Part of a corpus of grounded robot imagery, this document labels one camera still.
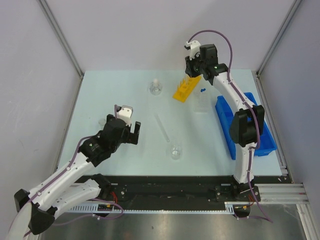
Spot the small glass jar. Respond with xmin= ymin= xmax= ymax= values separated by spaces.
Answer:
xmin=98 ymin=118 xmax=106 ymax=128

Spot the yellow test tube rack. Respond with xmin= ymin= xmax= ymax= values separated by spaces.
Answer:
xmin=172 ymin=74 xmax=202 ymax=103

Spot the large clear test tube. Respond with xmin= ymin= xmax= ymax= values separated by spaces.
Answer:
xmin=154 ymin=114 xmax=170 ymax=143

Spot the clear plastic well plate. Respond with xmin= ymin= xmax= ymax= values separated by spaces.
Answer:
xmin=193 ymin=89 xmax=209 ymax=113

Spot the small clear glass beaker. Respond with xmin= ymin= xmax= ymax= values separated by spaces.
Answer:
xmin=169 ymin=143 xmax=183 ymax=160

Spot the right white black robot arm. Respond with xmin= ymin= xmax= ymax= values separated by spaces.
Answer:
xmin=185 ymin=40 xmax=265 ymax=201

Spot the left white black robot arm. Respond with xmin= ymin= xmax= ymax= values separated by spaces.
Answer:
xmin=10 ymin=106 xmax=141 ymax=239

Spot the glass flask with stopper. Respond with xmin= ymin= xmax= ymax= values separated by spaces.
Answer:
xmin=148 ymin=78 xmax=163 ymax=96

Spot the blue plastic tray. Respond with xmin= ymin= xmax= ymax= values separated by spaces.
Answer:
xmin=215 ymin=92 xmax=277 ymax=160

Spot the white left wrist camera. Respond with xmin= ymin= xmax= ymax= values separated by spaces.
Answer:
xmin=115 ymin=105 xmax=133 ymax=127

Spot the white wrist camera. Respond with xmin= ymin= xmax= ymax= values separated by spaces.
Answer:
xmin=184 ymin=40 xmax=201 ymax=60
xmin=115 ymin=105 xmax=133 ymax=127

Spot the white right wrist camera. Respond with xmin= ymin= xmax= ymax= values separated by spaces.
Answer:
xmin=184 ymin=40 xmax=201 ymax=60

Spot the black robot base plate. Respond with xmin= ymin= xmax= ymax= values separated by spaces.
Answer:
xmin=98 ymin=175 xmax=261 ymax=212

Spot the white slotted cable duct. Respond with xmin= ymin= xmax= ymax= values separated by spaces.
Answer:
xmin=67 ymin=201 xmax=250 ymax=215

